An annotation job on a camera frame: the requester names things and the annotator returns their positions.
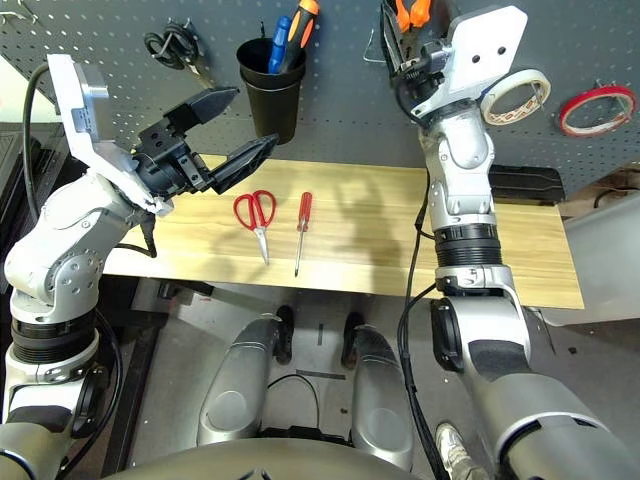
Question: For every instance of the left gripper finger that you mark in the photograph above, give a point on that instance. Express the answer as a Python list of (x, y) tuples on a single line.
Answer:
[(245, 160), (210, 105)]

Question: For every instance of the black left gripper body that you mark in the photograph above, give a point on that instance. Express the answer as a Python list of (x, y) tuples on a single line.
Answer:
[(165, 160)]

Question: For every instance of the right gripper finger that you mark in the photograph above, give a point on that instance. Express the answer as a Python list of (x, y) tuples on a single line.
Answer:
[(392, 45)]

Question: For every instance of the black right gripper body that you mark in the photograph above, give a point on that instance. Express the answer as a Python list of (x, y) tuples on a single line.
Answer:
[(425, 75)]

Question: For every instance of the orange black needle-nose pliers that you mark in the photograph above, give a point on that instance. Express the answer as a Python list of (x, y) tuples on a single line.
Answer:
[(412, 15)]

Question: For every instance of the red tape roll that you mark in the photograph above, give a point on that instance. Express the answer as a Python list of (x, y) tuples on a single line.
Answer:
[(570, 112)]

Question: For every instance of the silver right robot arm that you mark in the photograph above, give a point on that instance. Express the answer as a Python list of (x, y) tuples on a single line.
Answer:
[(465, 165)]

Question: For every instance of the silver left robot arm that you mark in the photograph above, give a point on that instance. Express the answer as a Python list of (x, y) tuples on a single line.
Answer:
[(65, 250)]

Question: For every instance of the grey metal pegboard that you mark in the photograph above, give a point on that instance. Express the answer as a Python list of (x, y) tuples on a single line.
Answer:
[(340, 115)]

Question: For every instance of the metal pegboard hook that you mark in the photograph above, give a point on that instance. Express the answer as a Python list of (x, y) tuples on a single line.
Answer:
[(625, 100), (540, 97)]

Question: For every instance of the black plastic cup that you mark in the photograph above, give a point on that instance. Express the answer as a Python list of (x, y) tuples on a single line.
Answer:
[(250, 57), (272, 117)]

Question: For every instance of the white tape roll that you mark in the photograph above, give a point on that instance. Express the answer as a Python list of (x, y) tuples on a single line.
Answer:
[(492, 112)]

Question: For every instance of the orange black screwdriver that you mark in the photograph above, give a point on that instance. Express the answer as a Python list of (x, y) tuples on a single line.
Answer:
[(302, 25)]

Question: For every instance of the black tool case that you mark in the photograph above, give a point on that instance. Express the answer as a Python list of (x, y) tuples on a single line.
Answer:
[(530, 182)]

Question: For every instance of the silver left robot leg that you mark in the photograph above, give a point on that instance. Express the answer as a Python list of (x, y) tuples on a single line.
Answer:
[(235, 380)]

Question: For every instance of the silver robot leg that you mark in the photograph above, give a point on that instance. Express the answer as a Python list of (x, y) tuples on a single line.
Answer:
[(380, 395), (235, 380)]

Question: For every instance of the silver right robot leg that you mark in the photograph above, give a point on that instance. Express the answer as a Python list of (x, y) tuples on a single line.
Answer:
[(380, 395)]

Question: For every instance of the grey robot torso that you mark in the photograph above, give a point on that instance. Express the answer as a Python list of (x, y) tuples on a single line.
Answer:
[(260, 460)]

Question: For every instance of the bystander white sneaker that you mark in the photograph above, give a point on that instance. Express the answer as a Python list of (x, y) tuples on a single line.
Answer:
[(450, 440)]

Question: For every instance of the bystander khaki trouser leg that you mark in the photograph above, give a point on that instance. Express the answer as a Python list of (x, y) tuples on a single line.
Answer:
[(475, 470)]

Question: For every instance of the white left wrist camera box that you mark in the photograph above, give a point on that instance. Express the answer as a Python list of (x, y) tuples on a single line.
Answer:
[(100, 150)]

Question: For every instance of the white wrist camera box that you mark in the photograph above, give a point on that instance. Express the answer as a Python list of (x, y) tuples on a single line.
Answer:
[(100, 150), (487, 45)]

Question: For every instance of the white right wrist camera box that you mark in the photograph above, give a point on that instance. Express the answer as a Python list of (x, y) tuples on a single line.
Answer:
[(487, 45)]

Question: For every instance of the black table bracket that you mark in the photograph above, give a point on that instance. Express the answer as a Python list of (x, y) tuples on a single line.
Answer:
[(190, 289)]

